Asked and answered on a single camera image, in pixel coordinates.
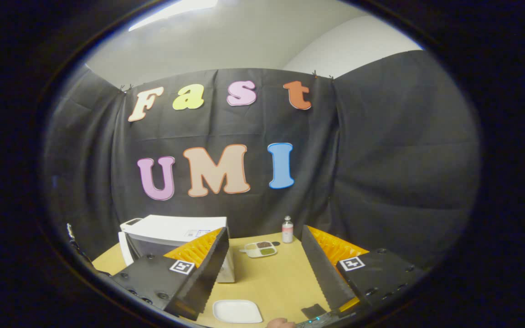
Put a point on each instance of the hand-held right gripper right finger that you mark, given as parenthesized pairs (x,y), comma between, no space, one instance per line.
(324,273)

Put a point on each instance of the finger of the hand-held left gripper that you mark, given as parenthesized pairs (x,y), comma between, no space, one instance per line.
(82,253)

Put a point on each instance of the white square plate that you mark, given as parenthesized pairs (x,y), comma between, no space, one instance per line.
(237,311)

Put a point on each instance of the black backdrop cloth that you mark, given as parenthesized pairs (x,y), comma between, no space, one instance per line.
(390,173)

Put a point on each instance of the white toaster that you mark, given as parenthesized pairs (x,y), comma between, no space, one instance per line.
(131,223)

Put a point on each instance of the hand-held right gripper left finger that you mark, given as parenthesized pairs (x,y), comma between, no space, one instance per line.
(208,273)

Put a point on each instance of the white divided seasoning tray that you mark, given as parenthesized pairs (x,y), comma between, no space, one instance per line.
(260,249)

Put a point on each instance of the white microwave oven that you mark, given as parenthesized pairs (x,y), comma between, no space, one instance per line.
(167,230)

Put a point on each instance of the small clear bottle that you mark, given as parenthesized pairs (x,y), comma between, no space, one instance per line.
(287,231)

